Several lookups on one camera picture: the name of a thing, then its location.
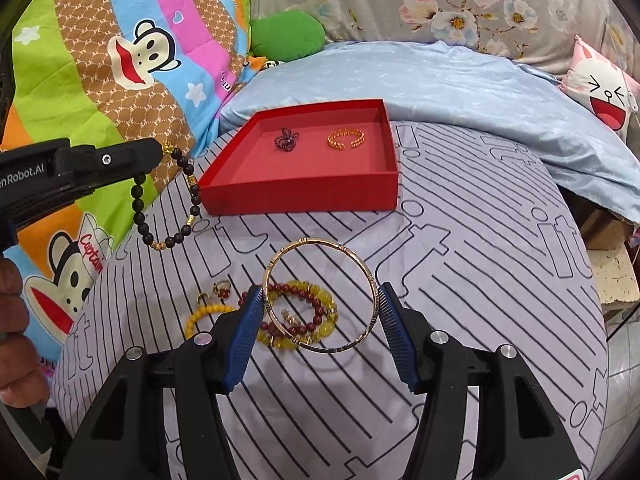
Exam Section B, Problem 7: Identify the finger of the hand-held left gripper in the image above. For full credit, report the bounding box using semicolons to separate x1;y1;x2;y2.
15;174;149;241
62;138;167;182

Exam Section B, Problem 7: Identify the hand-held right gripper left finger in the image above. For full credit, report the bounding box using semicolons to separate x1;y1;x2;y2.
55;285;266;480

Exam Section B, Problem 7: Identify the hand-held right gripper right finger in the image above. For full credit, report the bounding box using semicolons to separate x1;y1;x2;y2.
377;282;583;480

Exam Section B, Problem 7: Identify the orange-yellow bead bracelet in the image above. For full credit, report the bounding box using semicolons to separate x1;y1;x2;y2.
185;304;236;341

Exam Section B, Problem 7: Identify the dark red bead bracelet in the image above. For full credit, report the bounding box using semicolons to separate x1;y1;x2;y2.
239;282;326;341

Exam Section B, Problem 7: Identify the translucent yellow bead bracelet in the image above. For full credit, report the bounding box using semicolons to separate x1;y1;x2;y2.
257;282;340;353

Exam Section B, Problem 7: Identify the black bead bracelet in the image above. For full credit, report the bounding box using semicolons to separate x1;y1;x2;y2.
131;144;202;252

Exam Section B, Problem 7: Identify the thin gold bangle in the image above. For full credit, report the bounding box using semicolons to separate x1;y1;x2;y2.
262;237;382;355

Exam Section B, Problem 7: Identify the red cardboard box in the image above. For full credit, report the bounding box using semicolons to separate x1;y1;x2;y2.
197;100;401;217

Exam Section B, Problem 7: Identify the dark purple twisted bead bracelet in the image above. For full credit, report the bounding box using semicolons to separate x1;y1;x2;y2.
272;127;303;154

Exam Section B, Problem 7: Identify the gold cuff bracelet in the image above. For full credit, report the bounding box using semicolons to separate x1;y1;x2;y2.
327;129;365;150

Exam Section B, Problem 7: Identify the person's left hand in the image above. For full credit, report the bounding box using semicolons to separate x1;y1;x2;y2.
0;255;51;407

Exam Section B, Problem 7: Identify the cartoon monkey blanket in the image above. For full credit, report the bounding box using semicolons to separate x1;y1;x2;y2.
0;0;257;363

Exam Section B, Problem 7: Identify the green cushion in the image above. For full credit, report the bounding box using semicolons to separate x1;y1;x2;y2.
248;12;326;59

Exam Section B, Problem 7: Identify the worn cardboard box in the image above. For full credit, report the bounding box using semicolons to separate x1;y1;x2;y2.
585;220;640;307

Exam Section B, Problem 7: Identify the light blue quilt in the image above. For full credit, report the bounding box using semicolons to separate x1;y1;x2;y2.
220;40;640;224

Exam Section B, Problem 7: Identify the pink bunny face pillow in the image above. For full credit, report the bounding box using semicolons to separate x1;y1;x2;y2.
557;35;640;137

